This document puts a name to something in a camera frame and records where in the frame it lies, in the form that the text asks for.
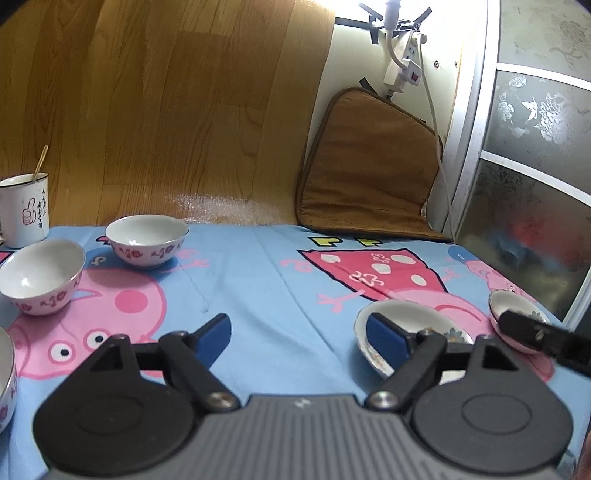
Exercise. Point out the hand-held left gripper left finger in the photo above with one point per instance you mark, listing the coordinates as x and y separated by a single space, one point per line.
214 334

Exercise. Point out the frosted glass sliding door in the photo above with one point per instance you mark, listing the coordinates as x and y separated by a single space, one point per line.
531 184

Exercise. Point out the white floral plate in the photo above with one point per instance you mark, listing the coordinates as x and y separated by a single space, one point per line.
415 317

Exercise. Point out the white power strip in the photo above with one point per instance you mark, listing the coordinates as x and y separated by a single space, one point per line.
408 55

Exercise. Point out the white bowl pink floral print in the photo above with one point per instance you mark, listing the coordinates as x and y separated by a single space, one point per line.
147 235
39 272
6 392

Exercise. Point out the white enamel mug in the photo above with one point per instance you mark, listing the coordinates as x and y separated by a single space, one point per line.
27 217

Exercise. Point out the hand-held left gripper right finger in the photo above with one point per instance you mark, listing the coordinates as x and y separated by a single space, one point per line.
385 339

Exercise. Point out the brown seat cushion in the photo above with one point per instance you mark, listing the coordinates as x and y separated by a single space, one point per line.
369 175

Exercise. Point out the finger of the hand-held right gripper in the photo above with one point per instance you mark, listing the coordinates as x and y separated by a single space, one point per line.
531 330

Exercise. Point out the printed cartoon blanket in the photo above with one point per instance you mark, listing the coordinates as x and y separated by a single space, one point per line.
277 295

